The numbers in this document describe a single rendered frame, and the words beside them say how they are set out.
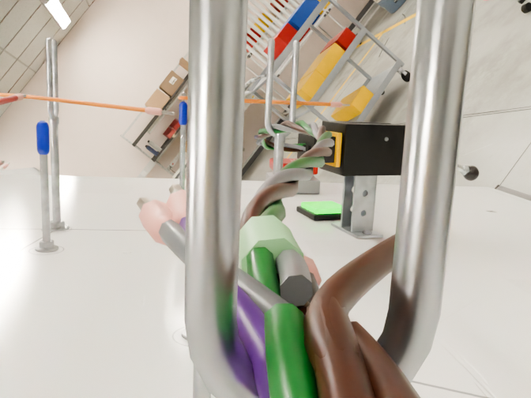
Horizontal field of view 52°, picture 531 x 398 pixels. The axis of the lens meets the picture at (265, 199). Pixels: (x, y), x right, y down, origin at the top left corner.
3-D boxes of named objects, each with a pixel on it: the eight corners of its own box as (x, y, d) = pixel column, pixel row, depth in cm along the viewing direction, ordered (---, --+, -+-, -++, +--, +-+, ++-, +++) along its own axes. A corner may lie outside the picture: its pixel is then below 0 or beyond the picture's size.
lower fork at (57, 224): (48, 225, 43) (42, 39, 40) (72, 225, 43) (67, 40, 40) (41, 231, 41) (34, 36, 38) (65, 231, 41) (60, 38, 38)
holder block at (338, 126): (404, 175, 43) (409, 125, 42) (342, 176, 41) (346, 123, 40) (376, 168, 47) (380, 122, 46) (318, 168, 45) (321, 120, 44)
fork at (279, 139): (281, 261, 36) (293, 41, 33) (292, 270, 34) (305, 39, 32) (254, 264, 35) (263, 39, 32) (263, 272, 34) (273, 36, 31)
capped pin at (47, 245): (45, 245, 37) (41, 119, 36) (63, 248, 37) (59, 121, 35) (29, 250, 36) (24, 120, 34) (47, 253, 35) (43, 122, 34)
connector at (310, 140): (366, 163, 42) (367, 137, 42) (310, 163, 41) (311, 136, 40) (347, 158, 45) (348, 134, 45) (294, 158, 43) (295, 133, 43)
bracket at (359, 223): (383, 237, 43) (389, 176, 42) (357, 238, 43) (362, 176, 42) (355, 223, 48) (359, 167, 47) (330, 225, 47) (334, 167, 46)
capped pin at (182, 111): (192, 206, 52) (194, 92, 50) (179, 208, 51) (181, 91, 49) (183, 203, 53) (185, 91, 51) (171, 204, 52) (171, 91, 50)
